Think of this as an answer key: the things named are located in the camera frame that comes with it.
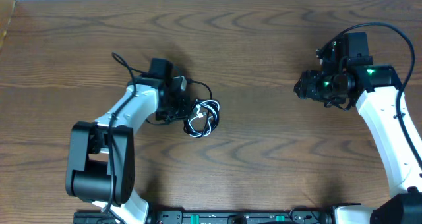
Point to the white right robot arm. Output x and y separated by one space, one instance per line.
374 91

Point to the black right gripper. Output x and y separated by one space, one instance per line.
308 81

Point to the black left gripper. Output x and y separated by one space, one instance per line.
178 106

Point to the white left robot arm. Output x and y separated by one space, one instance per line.
101 161

